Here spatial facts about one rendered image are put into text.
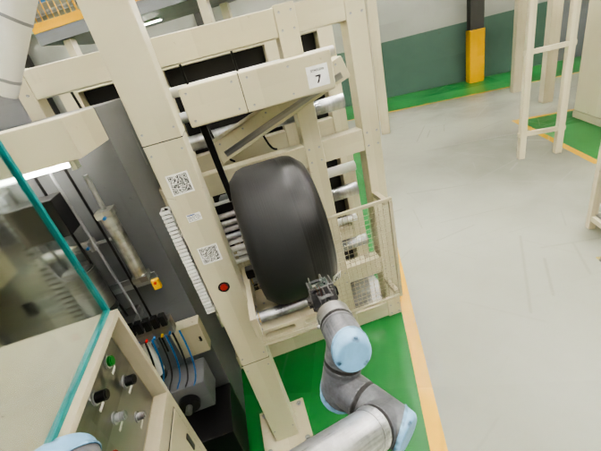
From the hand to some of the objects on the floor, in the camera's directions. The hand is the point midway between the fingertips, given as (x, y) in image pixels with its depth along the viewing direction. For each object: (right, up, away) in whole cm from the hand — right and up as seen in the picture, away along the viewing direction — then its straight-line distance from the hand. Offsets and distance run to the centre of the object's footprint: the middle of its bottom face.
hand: (315, 285), depth 109 cm
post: (-13, -94, +80) cm, 124 cm away
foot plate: (-13, -94, +80) cm, 124 cm away
